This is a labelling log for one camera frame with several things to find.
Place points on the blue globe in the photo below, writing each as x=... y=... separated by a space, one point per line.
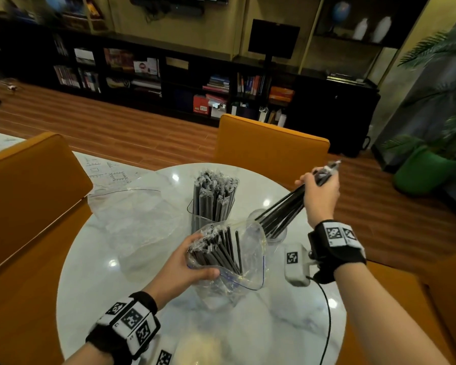
x=341 y=11
x=55 y=1

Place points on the bundle of black straws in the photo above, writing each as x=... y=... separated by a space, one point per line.
x=285 y=212

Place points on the bunch of black straws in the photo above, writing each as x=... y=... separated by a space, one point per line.
x=213 y=197

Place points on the green palm plant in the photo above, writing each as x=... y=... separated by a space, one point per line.
x=422 y=49

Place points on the black wristband with marker tags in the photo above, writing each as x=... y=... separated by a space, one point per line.
x=131 y=323
x=338 y=243

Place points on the long black bookshelf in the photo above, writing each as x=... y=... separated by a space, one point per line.
x=334 y=110

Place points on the orange upholstered chair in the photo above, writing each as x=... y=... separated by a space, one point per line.
x=441 y=292
x=270 y=148
x=23 y=209

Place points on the person's left forearm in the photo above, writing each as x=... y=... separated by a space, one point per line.
x=83 y=357

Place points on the bunch of silver straws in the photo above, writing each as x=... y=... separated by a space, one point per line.
x=220 y=250

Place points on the flat stack of books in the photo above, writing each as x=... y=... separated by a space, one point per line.
x=217 y=84

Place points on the red box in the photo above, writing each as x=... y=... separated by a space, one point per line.
x=201 y=104

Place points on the black monitor on stand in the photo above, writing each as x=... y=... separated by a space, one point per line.
x=273 y=37

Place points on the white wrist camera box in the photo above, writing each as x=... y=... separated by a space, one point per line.
x=163 y=357
x=294 y=262

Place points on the stack of orange books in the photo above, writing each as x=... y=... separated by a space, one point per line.
x=281 y=94

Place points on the person's left hand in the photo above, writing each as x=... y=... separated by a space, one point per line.
x=178 y=273

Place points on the green plant pot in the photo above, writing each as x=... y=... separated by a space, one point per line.
x=425 y=171

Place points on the black wall mounted device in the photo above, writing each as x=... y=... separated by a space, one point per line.
x=175 y=5

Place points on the clear zip bag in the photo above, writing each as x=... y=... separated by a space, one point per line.
x=251 y=262
x=137 y=224

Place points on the person's right forearm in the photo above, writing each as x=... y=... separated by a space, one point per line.
x=384 y=319

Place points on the row of standing books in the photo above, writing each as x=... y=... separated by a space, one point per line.
x=251 y=84

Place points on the gold framed wall shelf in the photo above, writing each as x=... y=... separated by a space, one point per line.
x=95 y=15
x=403 y=18

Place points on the person's right hand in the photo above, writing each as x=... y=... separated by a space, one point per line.
x=321 y=197

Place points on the round clear plastic cup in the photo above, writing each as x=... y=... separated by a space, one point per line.
x=252 y=220

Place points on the white vase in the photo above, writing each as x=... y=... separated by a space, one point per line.
x=382 y=29
x=360 y=29

